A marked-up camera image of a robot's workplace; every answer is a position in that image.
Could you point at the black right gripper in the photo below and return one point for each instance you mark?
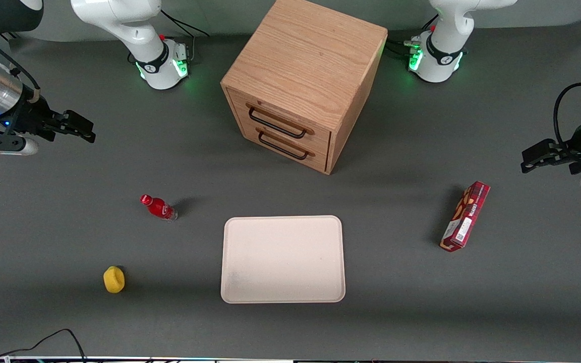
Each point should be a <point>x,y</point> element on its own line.
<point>32,116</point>

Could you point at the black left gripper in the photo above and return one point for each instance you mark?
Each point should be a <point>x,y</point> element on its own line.
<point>573,147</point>

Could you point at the wooden drawer with deep tray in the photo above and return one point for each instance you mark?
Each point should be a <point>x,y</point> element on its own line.
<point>290,118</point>

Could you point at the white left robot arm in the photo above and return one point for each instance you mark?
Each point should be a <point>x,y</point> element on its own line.
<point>444,50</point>

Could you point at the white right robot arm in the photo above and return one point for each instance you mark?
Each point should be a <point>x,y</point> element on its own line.
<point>134,30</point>

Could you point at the wooden drawer cabinet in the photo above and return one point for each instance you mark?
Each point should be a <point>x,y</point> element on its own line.
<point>310,55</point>

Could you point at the red snack box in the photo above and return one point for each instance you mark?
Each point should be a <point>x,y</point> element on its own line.
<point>464,218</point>

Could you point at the small red bottle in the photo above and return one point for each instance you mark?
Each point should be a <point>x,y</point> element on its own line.
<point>159,207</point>

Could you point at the yellow sponge block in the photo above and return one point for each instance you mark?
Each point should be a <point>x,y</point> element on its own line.
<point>114,280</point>

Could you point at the cream rectangular tray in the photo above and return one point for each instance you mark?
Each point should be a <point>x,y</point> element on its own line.
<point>283,259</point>

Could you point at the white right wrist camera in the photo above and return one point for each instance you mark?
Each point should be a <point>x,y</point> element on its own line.
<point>24,147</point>

